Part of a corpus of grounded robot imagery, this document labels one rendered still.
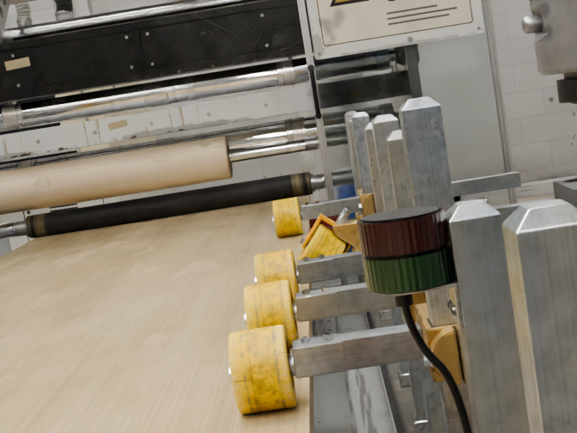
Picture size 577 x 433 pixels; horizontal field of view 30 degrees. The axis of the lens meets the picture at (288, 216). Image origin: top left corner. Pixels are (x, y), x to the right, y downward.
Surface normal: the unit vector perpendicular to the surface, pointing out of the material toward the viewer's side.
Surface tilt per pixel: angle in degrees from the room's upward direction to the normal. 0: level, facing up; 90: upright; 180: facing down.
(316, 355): 90
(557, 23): 90
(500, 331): 90
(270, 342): 42
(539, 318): 90
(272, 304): 63
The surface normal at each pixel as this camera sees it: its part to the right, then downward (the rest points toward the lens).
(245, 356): -0.10, -0.41
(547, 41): -0.94, 0.18
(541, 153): -0.10, 0.13
